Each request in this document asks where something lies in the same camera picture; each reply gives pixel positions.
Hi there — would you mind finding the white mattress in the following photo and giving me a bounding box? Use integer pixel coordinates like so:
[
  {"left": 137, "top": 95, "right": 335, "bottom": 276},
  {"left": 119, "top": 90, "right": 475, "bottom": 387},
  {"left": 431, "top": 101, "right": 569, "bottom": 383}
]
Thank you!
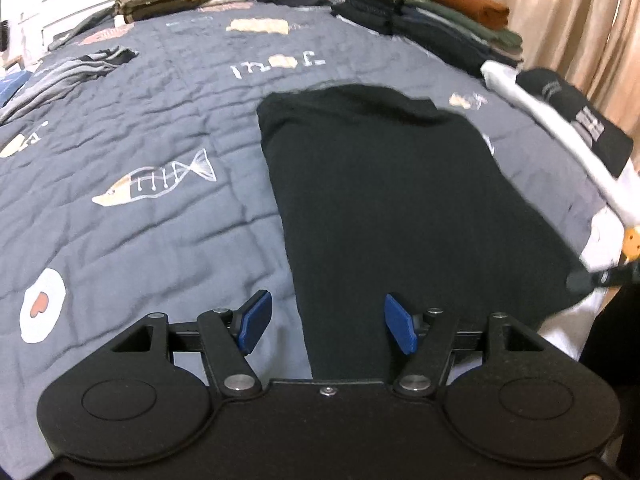
[{"left": 540, "top": 205, "right": 632, "bottom": 361}]

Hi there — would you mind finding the grey striped garment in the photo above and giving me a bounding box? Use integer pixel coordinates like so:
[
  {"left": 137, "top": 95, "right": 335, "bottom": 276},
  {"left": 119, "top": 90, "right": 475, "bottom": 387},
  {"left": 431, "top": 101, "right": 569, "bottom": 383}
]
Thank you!
[{"left": 0, "top": 46, "right": 138, "bottom": 126}]

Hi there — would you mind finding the rust orange folded cloth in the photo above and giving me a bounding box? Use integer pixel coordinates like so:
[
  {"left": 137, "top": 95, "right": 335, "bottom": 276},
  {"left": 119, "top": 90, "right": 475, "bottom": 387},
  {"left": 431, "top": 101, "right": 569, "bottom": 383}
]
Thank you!
[{"left": 427, "top": 0, "right": 510, "bottom": 31}]

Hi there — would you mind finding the grey quilted blanket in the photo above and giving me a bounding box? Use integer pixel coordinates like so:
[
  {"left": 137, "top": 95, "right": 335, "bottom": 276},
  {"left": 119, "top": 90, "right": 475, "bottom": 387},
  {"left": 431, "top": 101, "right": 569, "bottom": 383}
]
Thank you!
[{"left": 0, "top": 2, "right": 608, "bottom": 461}]

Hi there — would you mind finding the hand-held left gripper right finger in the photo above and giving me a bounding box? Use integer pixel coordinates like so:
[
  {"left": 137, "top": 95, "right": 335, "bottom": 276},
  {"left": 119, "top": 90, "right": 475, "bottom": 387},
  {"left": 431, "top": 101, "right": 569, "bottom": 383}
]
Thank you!
[{"left": 384, "top": 294, "right": 548, "bottom": 401}]

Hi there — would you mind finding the blue quilted pillow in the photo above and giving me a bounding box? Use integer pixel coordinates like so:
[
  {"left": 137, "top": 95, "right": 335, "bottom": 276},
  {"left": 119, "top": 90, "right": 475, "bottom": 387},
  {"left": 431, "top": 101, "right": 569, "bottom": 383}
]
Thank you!
[{"left": 0, "top": 70, "right": 27, "bottom": 107}]

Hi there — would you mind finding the black folded printed garment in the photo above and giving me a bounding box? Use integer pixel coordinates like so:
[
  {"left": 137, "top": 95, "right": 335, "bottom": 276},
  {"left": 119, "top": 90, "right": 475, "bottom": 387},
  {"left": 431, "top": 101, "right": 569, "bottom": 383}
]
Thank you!
[{"left": 517, "top": 67, "right": 635, "bottom": 178}]

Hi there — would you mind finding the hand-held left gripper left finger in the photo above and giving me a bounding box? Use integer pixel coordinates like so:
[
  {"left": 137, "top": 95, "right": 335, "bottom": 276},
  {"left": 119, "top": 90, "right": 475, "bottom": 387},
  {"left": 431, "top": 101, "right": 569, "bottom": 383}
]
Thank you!
[{"left": 110, "top": 290, "right": 274, "bottom": 401}]

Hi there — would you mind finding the black printed t-shirt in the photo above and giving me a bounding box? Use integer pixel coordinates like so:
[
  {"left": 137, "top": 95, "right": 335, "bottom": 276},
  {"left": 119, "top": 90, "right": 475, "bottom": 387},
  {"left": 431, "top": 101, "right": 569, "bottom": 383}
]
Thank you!
[{"left": 256, "top": 85, "right": 586, "bottom": 381}]

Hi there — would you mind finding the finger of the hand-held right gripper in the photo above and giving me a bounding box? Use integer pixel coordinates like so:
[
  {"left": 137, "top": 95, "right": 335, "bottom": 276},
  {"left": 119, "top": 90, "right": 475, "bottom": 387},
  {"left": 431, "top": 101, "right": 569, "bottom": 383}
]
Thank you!
[{"left": 566, "top": 261, "right": 640, "bottom": 294}]

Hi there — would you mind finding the beige curtain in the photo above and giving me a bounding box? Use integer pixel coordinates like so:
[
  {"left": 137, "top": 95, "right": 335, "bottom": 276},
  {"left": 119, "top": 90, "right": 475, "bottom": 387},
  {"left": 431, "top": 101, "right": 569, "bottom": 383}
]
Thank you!
[{"left": 452, "top": 0, "right": 640, "bottom": 176}]

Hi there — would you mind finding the white folded cloth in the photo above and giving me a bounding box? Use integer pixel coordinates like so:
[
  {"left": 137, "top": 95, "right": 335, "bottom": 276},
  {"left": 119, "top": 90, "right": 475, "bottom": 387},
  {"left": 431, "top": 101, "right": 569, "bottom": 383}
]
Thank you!
[{"left": 481, "top": 60, "right": 640, "bottom": 231}]

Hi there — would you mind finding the stack of dark folded clothes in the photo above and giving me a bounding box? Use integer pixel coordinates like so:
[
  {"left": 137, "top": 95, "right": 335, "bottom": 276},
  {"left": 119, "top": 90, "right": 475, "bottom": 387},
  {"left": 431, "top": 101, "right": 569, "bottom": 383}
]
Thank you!
[{"left": 331, "top": 0, "right": 525, "bottom": 78}]

